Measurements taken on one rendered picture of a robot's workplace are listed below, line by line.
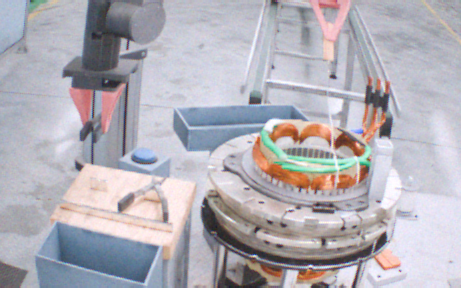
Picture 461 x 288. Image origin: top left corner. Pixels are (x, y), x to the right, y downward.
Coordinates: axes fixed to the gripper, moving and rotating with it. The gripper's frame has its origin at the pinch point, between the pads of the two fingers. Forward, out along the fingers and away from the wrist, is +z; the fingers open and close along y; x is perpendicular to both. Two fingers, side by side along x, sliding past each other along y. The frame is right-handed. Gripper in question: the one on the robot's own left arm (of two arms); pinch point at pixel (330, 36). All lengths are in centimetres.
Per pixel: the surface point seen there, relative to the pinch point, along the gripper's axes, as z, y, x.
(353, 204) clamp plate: 24.8, -1.5, -4.6
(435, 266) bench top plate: 44, 44, -29
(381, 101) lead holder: 8.7, 10.9, -8.8
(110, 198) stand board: 26.0, -5.2, 31.0
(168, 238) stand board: 29.9, -11.7, 20.0
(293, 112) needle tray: 10.7, 42.7, 9.0
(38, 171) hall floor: 41, 211, 150
